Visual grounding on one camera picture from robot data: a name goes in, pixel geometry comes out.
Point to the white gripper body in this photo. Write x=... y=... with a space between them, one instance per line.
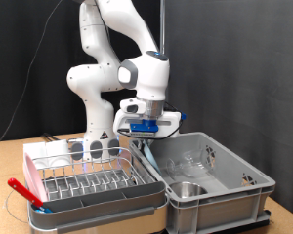
x=167 y=122

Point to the light blue plate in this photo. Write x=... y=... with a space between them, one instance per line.
x=151 y=156

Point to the stainless steel bowl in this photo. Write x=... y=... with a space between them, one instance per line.
x=187 y=189

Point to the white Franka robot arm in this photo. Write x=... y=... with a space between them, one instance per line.
x=97 y=78

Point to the clear wine glass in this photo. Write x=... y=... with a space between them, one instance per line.
x=195 y=162

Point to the dark grey backdrop curtain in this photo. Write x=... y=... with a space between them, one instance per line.
x=234 y=65

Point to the vertical metal pole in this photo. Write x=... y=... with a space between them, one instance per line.
x=162 y=26

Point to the grey plastic crate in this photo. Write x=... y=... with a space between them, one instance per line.
x=218 y=208

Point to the white box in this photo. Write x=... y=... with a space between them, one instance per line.
x=39 y=151

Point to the pink plate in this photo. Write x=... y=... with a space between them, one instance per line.
x=34 y=182

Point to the black backdrop curtain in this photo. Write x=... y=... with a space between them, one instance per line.
x=9 y=48

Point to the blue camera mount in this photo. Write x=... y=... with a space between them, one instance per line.
x=145 y=126

